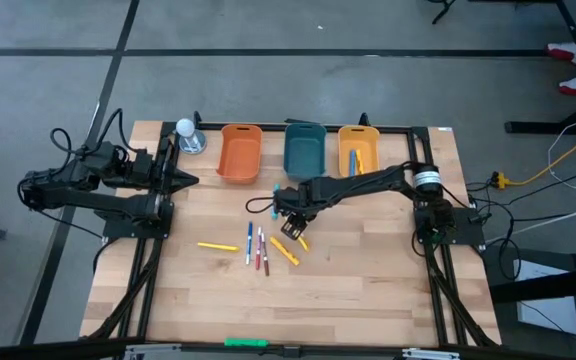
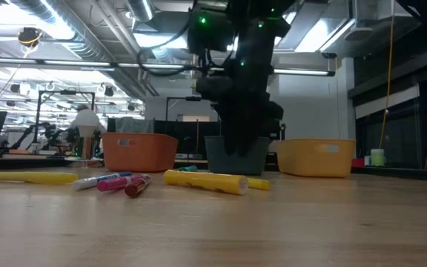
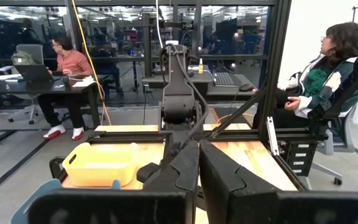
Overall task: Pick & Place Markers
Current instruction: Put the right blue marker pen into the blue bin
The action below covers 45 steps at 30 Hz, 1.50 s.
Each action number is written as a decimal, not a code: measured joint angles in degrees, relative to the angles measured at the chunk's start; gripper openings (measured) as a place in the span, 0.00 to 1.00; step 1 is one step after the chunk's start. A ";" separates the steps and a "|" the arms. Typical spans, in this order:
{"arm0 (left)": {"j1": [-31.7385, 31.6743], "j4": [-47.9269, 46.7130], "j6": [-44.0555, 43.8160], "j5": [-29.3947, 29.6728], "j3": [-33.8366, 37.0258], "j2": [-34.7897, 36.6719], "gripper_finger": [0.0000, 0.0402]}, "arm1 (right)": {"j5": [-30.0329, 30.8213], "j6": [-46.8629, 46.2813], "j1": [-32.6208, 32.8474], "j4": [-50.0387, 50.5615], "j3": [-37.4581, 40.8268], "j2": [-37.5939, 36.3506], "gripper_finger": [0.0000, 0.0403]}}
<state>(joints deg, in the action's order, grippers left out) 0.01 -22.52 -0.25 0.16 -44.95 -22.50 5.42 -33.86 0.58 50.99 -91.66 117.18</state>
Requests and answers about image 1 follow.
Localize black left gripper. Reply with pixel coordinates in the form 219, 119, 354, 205
153, 137, 200, 197

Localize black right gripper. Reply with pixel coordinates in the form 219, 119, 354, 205
272, 179, 322, 241

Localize yellow Sharpie highlighter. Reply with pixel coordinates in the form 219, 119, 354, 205
269, 235, 301, 267

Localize teal marker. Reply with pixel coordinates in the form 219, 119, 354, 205
270, 183, 282, 222

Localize brown thin marker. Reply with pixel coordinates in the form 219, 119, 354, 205
260, 231, 271, 278

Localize white globe on metal stand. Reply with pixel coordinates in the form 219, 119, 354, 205
175, 117, 208, 156

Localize orange plastic bin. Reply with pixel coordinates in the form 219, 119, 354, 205
216, 123, 264, 185

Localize teal plastic bin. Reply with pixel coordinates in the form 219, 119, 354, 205
282, 122, 328, 183

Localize yellow plastic bin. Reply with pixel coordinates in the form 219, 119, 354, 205
337, 124, 381, 179

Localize green marker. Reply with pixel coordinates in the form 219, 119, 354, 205
224, 338, 270, 348

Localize black metal stand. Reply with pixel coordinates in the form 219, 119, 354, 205
482, 247, 576, 360

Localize black furniture leg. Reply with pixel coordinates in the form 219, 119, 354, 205
427, 0, 458, 25
553, 0, 576, 31

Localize black table base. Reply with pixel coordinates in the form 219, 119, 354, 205
505, 94, 576, 136

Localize white sheet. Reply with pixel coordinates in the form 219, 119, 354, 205
514, 258, 576, 336

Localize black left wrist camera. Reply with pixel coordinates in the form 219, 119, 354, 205
132, 148, 155, 175

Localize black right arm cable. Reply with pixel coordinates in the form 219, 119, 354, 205
245, 196, 277, 215

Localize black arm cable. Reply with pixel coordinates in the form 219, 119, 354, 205
245, 196, 277, 215
50, 107, 127, 157

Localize black rear frame rail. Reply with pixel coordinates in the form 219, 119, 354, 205
193, 118, 432, 134

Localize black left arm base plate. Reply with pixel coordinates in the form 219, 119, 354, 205
102, 199, 175, 240

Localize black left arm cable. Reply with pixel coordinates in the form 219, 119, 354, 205
50, 107, 127, 157

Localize black left frame rails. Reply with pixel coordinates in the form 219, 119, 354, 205
85, 121, 182, 342

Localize black frame rails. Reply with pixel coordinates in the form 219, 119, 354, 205
85, 121, 182, 342
406, 125, 500, 347

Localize black right frame rails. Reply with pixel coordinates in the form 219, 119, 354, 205
406, 125, 500, 347

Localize silver metal bracket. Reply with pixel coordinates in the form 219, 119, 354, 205
400, 347, 462, 360
124, 343, 183, 360

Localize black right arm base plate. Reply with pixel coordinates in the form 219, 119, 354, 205
414, 205, 486, 246

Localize black front frame bar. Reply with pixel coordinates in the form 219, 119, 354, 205
0, 337, 576, 360

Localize black floor cable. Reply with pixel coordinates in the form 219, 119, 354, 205
510, 209, 576, 224

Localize thick white cable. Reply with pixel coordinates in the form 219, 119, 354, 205
485, 197, 576, 245

